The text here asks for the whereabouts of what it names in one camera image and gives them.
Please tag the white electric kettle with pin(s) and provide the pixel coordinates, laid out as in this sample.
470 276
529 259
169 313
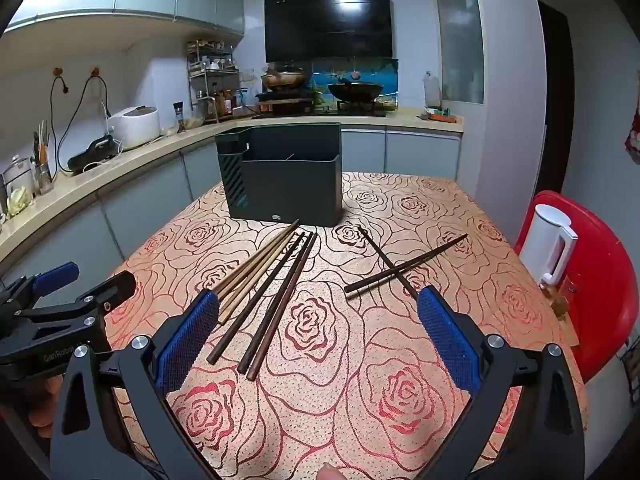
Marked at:
542 240

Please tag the beige kitchen counter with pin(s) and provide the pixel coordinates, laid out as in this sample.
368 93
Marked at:
150 152

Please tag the glass jar with lid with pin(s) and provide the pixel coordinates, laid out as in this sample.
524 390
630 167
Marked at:
17 180

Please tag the dark wooden chopstick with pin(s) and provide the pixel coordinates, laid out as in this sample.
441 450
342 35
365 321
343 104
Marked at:
400 269
255 297
385 259
281 310
275 302
425 254

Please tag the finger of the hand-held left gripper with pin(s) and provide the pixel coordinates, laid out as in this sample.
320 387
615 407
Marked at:
107 292
57 275

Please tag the grey lower kitchen cabinets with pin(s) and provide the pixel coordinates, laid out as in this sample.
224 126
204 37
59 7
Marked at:
150 195

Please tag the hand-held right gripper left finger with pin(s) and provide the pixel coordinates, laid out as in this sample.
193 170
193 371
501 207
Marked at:
185 340

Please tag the rose print tablecloth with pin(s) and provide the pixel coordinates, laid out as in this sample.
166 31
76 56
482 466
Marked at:
350 360

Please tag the dark wooden door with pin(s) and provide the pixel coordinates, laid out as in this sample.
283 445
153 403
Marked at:
555 100

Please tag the metal spice rack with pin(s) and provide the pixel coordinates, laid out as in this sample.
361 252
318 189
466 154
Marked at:
200 75

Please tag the dark sauce bottle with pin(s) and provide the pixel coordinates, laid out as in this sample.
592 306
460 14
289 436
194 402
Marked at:
228 105
217 106

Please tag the black induction cooker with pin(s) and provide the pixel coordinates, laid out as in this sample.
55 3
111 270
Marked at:
282 96

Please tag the black handheld appliance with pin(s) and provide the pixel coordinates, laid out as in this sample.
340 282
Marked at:
95 152

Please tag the white rice cooker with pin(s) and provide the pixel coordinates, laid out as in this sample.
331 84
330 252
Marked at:
135 127

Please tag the small orange item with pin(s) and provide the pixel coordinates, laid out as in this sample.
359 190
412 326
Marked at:
440 116

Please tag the pepper grinder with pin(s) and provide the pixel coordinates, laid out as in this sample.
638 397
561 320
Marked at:
179 120

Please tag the black range hood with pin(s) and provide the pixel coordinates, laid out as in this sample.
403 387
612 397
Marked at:
325 25

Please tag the brass pot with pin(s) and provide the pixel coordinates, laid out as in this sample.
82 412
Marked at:
282 80

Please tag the napa cabbage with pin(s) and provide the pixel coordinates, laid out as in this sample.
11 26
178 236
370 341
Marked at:
20 202

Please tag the black wok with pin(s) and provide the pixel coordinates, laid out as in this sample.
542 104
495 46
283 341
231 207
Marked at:
355 91

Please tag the gas stove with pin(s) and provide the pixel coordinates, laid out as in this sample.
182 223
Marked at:
356 106

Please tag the red patterned oven mitt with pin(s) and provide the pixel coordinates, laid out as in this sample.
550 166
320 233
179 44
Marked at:
634 135

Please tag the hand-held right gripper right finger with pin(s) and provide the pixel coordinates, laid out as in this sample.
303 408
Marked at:
447 340

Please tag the clear plastic bottle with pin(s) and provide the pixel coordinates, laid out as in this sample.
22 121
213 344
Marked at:
432 91

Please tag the metal utensil jar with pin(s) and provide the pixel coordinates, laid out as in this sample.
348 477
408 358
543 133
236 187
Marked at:
45 180

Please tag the person's right hand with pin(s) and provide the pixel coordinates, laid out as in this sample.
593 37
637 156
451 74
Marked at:
331 473

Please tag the red plastic chair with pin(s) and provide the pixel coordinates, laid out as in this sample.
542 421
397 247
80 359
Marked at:
600 285

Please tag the person's left hand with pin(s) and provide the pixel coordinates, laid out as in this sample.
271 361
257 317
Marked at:
42 417

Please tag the blue backsplash poster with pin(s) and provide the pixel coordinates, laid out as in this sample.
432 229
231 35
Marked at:
325 71

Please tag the dark green utensil holder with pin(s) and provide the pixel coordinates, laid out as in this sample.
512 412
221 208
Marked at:
285 185

